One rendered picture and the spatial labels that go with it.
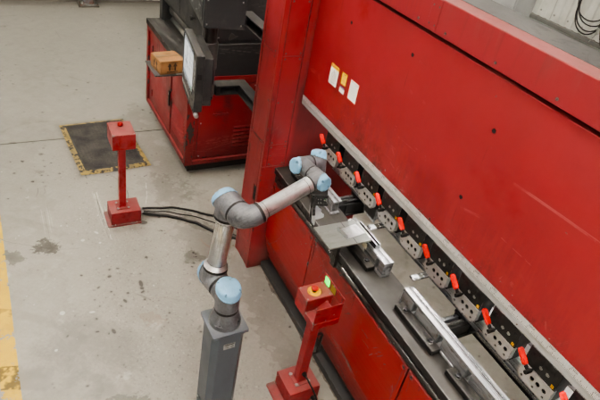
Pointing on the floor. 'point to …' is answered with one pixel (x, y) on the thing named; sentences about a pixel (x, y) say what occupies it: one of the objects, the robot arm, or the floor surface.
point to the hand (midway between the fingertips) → (311, 220)
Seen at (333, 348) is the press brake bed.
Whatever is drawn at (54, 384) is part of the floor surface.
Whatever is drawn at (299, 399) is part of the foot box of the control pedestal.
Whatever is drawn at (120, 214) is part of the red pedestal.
